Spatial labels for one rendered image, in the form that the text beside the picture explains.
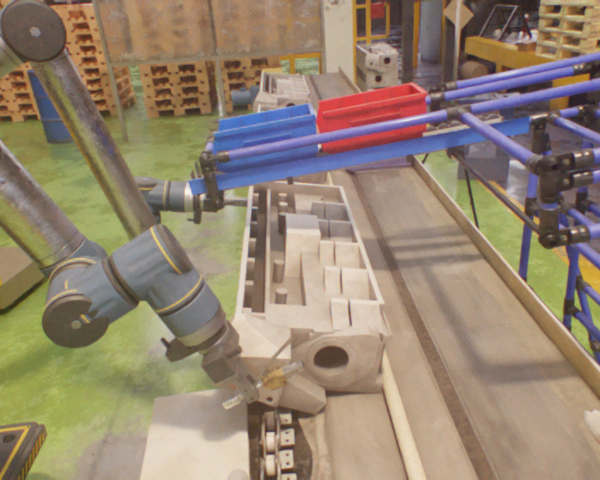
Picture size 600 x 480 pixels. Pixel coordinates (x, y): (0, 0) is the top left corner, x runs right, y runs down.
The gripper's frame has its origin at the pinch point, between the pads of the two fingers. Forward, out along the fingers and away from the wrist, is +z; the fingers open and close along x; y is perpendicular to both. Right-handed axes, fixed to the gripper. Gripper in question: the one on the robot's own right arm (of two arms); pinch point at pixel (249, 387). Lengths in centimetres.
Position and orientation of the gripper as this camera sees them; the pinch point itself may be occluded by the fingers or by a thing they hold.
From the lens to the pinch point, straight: 119.9
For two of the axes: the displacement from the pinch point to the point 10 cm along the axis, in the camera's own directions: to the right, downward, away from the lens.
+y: 8.7, -4.6, -1.8
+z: 4.9, 7.8, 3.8
